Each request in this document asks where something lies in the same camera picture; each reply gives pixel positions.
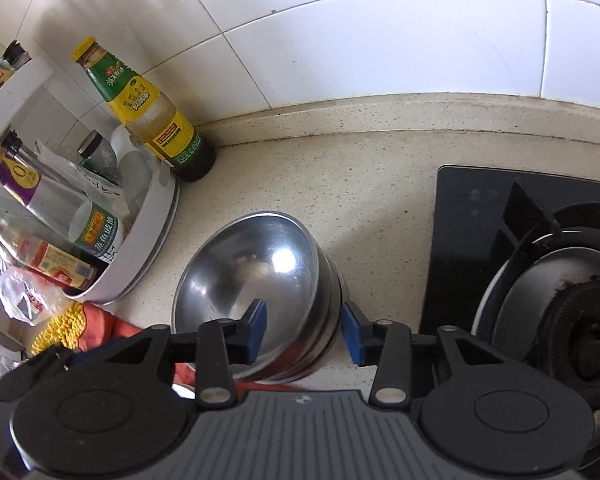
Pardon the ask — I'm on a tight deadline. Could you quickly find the clear plastic bag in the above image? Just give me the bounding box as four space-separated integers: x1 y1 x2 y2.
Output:
0 255 74 327

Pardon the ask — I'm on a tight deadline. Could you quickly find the gas stove burner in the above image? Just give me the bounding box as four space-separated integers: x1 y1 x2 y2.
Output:
471 229 600 412

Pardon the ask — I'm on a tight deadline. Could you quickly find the black iron pot support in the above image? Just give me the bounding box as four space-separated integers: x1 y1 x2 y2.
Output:
475 179 600 341

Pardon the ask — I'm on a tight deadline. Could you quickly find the black-capped bottle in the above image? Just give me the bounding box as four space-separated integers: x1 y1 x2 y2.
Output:
2 40 34 69

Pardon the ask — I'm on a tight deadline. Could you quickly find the white two-tier condiment rack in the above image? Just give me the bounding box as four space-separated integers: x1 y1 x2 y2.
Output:
0 57 182 306

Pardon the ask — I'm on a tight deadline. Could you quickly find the black glass gas stove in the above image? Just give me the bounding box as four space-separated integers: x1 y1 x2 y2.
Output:
419 165 600 480

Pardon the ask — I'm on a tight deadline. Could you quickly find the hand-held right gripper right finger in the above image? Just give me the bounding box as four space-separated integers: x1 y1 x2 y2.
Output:
340 302 506 407

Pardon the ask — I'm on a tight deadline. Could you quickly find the white plastic cup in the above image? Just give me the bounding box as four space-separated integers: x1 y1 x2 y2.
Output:
111 126 157 206

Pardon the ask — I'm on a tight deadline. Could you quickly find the yellow-capped red-label sauce bottle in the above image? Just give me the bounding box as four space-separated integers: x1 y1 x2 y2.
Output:
0 200 101 292

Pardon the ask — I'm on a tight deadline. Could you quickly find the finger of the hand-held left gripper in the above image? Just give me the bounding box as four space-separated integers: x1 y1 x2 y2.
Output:
0 344 76 402

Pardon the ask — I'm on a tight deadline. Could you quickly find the purple-necked green-label clear bottle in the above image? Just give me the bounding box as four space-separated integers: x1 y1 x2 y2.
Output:
0 130 127 267

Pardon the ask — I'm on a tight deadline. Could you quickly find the yellow chenille mat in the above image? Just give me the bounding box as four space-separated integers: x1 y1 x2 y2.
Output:
30 302 89 357

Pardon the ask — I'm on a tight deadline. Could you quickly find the red cloth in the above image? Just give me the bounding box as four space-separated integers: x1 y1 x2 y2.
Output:
77 305 301 399

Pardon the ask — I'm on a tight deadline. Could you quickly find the green yellow label sauce bottle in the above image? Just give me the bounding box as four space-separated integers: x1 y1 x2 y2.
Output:
71 36 217 183

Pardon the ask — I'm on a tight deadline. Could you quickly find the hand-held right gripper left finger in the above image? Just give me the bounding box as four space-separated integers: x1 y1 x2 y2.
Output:
100 298 268 407

